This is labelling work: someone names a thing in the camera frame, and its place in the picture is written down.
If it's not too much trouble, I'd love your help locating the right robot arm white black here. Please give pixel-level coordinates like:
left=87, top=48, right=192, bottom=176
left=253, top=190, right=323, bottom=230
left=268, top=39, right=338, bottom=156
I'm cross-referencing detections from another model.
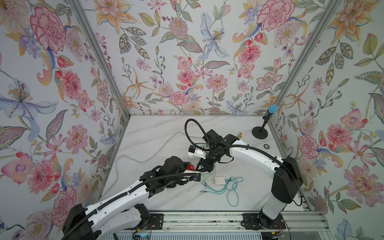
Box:
left=184, top=119, right=303, bottom=228

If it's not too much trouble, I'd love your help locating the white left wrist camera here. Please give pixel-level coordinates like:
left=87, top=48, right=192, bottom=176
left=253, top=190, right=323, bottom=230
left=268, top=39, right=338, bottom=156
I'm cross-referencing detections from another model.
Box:
left=184, top=173, right=201, bottom=182

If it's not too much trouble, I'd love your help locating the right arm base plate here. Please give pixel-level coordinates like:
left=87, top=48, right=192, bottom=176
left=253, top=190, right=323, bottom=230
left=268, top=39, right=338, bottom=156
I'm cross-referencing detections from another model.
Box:
left=241, top=213, right=287, bottom=231

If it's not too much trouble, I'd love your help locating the white charger light green cable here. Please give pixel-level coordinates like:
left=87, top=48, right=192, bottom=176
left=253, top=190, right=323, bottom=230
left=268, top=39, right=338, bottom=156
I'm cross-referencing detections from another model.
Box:
left=196, top=143, right=218, bottom=182

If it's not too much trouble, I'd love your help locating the aluminium rail front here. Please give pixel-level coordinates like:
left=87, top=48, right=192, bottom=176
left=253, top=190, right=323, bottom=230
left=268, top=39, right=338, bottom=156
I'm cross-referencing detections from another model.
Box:
left=150, top=211, right=330, bottom=233

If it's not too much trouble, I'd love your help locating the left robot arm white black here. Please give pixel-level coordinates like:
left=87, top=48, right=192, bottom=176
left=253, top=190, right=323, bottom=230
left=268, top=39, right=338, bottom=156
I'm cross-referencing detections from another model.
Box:
left=63, top=156, right=201, bottom=240

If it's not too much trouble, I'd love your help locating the blue microphone on black stand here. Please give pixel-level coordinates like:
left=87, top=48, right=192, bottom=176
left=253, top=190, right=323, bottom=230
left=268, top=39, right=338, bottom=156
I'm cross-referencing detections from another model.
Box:
left=252, top=105, right=279, bottom=140

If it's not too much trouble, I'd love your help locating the white charger teal cable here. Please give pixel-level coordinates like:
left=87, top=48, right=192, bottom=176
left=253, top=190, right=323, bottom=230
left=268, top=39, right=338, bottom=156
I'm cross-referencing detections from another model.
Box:
left=200, top=176, right=244, bottom=207

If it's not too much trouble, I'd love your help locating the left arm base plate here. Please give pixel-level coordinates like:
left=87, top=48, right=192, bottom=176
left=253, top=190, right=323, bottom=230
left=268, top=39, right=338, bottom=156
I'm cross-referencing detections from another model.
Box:
left=137, top=214, right=164, bottom=230

